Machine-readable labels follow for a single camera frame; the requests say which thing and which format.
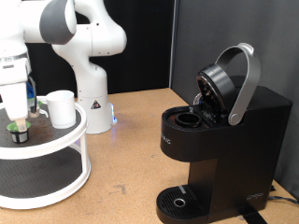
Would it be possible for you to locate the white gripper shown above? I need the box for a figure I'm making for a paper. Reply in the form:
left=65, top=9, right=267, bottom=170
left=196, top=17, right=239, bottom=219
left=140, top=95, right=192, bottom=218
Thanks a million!
left=0, top=58, right=41, bottom=133

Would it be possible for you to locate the coffee pod with green lid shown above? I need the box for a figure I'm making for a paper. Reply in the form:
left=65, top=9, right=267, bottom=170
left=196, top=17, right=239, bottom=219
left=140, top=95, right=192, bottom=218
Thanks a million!
left=7, top=120, right=32, bottom=145

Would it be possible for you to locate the white mug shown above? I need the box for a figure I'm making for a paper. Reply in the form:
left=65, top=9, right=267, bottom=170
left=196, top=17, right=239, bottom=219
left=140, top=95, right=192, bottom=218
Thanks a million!
left=36, top=90, right=78, bottom=130

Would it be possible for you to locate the black Keurig coffee machine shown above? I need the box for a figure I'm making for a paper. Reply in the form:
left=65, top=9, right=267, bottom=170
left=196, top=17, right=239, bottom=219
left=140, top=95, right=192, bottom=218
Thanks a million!
left=155, top=42, right=293, bottom=224

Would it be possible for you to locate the white two-tier turntable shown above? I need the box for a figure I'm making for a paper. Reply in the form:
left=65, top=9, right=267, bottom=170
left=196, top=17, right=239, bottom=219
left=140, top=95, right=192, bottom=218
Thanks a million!
left=0, top=95, right=93, bottom=210

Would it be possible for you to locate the black curtain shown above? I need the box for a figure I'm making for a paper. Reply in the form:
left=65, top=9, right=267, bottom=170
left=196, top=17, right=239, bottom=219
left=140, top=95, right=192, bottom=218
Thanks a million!
left=24, top=0, right=176, bottom=102

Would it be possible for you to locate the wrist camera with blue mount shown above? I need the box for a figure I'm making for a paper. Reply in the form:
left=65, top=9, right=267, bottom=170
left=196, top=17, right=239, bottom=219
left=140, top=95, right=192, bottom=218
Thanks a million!
left=26, top=76, right=37, bottom=110

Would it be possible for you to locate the braided power cable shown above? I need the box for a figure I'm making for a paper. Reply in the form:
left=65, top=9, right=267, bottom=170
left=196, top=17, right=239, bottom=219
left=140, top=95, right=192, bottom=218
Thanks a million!
left=267, top=195, right=299, bottom=206

